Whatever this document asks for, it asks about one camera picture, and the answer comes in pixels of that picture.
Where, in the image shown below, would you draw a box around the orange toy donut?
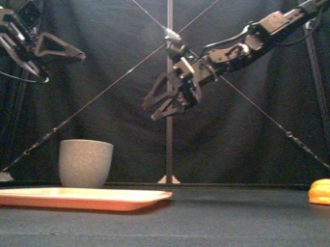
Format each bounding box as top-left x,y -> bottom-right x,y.
307,178 -> 330,206

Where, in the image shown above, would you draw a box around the black cloth backdrop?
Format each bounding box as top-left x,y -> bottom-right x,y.
0,0 -> 330,187

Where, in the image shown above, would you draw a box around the grey speckled cup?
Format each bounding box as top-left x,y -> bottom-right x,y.
57,138 -> 115,189

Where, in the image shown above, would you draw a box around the orange plastic tray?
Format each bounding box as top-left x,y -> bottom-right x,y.
0,186 -> 174,212

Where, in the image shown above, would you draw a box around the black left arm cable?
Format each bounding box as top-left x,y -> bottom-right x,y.
0,69 -> 52,85

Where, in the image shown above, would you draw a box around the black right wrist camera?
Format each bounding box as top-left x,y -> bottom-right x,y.
164,41 -> 191,66

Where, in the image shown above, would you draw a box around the black vertical frame post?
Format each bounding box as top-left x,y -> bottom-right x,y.
156,0 -> 183,185

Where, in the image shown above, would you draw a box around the diagonal steel brace cable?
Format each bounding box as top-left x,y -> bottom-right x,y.
130,0 -> 330,171
0,0 -> 220,173

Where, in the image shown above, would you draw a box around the black side frame post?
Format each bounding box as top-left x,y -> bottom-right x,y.
302,18 -> 330,152

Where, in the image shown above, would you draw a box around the white corner bracket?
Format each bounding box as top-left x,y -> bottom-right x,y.
0,171 -> 16,183

